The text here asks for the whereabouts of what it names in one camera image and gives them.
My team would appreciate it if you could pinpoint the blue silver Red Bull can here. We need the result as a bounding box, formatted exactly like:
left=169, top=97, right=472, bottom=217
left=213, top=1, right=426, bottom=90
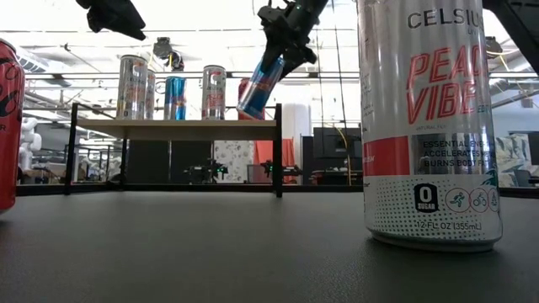
left=163, top=76, right=188, bottom=121
left=236, top=55, right=287, bottom=121

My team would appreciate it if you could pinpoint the dark grey can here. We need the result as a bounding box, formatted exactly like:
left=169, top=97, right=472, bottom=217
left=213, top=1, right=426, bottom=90
left=356, top=0, right=504, bottom=253

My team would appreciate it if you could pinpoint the wooden shelf with black frame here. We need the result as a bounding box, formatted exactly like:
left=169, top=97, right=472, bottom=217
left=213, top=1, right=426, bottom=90
left=63, top=102, right=284, bottom=199

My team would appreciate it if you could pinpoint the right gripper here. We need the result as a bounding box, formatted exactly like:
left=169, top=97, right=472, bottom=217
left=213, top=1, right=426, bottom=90
left=256, top=0, right=330, bottom=82

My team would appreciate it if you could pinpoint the black partition panel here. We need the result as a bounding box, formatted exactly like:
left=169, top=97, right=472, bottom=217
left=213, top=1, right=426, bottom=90
left=125, top=140, right=213, bottom=184

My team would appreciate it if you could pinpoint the Celsius Peach Vibe can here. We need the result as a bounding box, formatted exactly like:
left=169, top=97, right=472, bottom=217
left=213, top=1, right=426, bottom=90
left=201, top=64, right=227, bottom=121

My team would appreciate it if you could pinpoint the white patterned panel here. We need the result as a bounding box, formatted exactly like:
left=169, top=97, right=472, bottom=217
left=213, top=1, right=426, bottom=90
left=213, top=140, right=255, bottom=183

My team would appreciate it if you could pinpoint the black robot with green light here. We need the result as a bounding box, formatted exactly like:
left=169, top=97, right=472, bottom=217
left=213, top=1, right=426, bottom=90
left=259, top=159, right=303, bottom=178
left=184, top=158, right=229, bottom=184

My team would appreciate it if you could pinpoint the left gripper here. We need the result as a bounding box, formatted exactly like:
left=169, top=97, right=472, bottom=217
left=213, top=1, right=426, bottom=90
left=75, top=0, right=147, bottom=42

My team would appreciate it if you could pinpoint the thin yellow cable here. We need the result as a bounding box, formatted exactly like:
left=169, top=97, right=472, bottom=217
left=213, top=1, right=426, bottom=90
left=334, top=125, right=353, bottom=186

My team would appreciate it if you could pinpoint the white yellow Celsius can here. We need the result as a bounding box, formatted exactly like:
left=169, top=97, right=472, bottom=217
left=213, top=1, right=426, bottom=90
left=116, top=54, right=149, bottom=121

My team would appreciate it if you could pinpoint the black cabinet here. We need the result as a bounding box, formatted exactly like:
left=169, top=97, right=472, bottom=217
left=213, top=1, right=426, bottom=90
left=312, top=127, right=364, bottom=172

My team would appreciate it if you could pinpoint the blue patterned panel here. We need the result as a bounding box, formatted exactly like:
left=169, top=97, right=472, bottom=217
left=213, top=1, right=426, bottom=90
left=495, top=133, right=532, bottom=188

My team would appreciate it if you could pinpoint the red Coca-Cola can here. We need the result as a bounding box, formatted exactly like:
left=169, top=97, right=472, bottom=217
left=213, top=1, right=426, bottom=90
left=237, top=77, right=267, bottom=121
left=0, top=37, right=26, bottom=215

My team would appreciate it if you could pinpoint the silver ventilation duct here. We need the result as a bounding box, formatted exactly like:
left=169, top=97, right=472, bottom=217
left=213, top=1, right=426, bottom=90
left=16, top=48, right=72, bottom=75

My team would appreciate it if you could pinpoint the black aluminium table frame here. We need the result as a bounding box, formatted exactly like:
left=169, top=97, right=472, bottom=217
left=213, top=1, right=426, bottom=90
left=16, top=182, right=539, bottom=199

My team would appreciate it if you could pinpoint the black ceiling cable reel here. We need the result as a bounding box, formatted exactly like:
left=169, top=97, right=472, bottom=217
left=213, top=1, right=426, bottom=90
left=152, top=36, right=173, bottom=60
left=484, top=35, right=504, bottom=60
left=168, top=50, right=185, bottom=72

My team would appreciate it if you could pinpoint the orange panel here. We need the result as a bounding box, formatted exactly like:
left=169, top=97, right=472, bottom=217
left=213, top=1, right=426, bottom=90
left=253, top=138, right=296, bottom=185

